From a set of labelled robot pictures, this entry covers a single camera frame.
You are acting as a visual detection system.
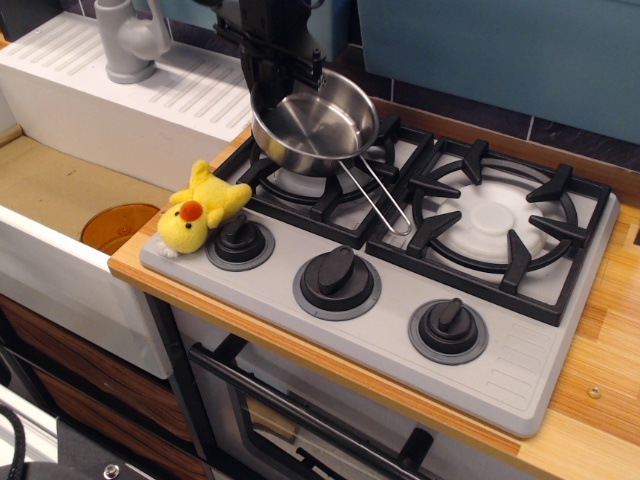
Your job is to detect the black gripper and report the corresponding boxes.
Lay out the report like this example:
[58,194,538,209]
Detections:
[214,0,325,111]

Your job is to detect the stainless steel pan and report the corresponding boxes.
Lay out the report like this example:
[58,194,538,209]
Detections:
[250,71,412,236]

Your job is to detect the yellow stuffed duck toy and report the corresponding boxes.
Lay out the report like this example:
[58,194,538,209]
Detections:
[157,160,252,258]

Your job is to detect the black left stove knob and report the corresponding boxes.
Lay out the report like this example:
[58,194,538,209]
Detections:
[205,214,275,272]

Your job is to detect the black stove knob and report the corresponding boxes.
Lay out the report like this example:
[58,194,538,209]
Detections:
[293,245,382,322]
[205,214,275,272]
[408,298,489,366]

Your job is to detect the black middle stove knob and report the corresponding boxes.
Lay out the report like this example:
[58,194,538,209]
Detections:
[293,245,382,322]

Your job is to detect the grey toy stove top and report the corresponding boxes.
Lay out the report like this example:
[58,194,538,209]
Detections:
[140,116,620,437]

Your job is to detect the black right stove knob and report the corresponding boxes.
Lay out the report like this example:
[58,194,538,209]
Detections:
[408,298,489,366]

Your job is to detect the grey toy faucet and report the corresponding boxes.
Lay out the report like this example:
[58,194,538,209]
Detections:
[94,0,172,84]

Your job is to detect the black left burner grate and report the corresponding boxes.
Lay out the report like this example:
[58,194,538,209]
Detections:
[215,115,434,249]

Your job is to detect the black burner grate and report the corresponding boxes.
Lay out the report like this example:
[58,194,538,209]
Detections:
[366,138,619,327]
[215,115,434,249]

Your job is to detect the white toy sink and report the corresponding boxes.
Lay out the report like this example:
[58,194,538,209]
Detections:
[1,13,251,379]

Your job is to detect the black right burner grate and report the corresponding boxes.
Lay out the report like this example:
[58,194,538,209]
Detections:
[366,138,619,327]

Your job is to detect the toy oven door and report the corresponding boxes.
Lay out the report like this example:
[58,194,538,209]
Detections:
[183,331,528,479]

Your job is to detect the wooden drawer fronts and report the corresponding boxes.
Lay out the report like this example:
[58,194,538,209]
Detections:
[1,297,212,479]

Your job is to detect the teal wall cabinet right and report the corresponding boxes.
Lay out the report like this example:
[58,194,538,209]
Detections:
[357,1,639,143]

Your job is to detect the black oven door handle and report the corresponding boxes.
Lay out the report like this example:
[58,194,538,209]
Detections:
[188,335,433,479]

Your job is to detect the black braided cable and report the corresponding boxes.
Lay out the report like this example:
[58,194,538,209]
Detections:
[0,402,29,480]

